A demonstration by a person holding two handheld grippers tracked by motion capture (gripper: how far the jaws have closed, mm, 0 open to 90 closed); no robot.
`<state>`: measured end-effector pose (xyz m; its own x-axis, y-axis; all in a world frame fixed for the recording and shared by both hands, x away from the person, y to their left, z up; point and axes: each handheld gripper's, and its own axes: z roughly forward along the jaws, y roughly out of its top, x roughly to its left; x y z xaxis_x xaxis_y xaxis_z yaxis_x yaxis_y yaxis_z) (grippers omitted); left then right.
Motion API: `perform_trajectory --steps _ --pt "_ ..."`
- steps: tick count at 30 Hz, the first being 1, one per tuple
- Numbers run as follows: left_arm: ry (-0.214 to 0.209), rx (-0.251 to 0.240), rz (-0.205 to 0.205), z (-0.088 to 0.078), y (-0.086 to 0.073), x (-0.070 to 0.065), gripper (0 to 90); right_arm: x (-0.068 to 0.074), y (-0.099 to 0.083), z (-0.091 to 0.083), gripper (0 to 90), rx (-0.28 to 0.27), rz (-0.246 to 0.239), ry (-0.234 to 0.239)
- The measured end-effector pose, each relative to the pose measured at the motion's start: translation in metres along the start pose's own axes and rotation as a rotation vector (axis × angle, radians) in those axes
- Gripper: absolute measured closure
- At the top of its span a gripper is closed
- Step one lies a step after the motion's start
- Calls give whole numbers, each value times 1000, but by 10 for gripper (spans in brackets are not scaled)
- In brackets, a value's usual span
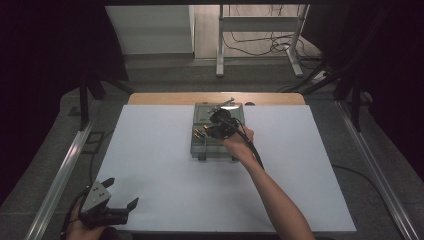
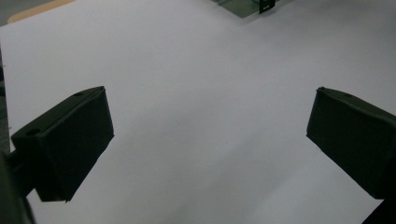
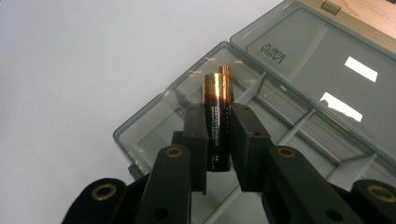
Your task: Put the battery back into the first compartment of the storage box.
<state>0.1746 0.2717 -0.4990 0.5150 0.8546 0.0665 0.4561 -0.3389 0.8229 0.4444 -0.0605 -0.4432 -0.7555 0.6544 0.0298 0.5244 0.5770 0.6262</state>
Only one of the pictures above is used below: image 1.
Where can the white wall panel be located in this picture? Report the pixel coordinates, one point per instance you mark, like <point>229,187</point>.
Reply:
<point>150,28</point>

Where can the black battery with copper end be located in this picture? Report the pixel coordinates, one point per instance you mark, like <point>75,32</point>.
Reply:
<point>199,134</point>

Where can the wooden table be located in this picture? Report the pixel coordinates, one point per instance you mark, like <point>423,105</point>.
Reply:
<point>166,98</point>

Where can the black metal stand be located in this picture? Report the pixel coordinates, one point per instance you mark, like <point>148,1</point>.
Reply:
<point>87,96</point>
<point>356,100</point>

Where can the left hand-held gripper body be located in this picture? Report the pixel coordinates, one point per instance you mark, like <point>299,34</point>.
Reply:
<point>98,208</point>

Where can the aluminium rail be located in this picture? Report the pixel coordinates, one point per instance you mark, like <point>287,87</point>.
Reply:
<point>373,166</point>
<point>60,183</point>

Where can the white desk frame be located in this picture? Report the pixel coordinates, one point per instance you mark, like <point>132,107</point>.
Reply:
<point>256,24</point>

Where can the person's left hand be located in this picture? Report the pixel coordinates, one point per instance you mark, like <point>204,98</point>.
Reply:
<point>81,231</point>

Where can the clear plastic storage box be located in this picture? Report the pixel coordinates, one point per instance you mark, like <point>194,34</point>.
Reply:
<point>203,115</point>

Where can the white table mat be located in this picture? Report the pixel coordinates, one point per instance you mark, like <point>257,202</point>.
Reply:
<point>160,173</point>

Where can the person's right hand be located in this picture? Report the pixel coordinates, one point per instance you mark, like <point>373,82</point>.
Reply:
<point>238,145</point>

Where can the black curtain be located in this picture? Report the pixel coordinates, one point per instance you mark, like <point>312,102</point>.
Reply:
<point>50,66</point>
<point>386,66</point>

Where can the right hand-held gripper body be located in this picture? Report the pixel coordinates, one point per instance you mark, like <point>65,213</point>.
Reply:
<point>224,121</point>

